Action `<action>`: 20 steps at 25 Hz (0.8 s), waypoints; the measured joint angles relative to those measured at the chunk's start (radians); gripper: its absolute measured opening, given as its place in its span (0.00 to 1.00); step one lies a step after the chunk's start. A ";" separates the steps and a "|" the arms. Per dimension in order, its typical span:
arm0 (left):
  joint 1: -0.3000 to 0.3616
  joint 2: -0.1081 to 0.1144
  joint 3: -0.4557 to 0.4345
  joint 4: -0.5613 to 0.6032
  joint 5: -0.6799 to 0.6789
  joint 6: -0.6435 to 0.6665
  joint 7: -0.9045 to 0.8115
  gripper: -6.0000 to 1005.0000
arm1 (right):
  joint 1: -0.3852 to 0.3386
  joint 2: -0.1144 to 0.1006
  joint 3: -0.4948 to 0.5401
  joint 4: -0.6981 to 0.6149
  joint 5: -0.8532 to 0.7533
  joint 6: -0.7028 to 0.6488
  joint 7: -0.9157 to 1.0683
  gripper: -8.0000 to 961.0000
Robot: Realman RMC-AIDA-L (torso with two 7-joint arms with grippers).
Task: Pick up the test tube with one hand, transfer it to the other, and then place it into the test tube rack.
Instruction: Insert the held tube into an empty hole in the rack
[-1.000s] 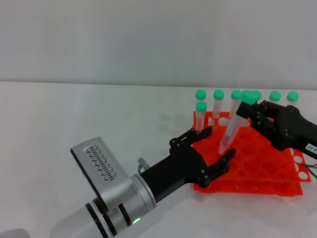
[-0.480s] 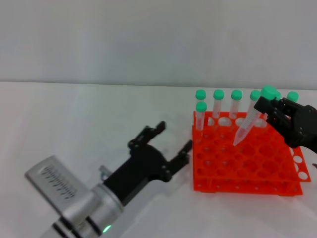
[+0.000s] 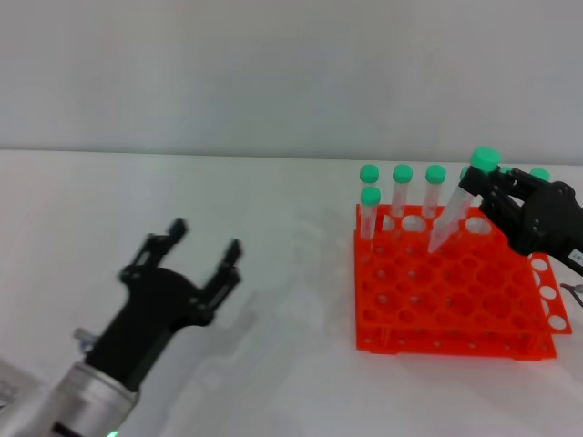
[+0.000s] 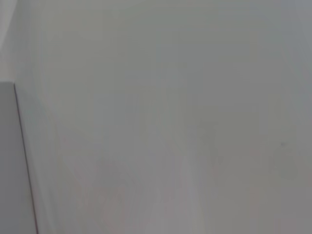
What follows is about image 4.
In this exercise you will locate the white flat panel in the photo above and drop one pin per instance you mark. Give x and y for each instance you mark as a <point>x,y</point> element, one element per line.
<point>12,158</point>

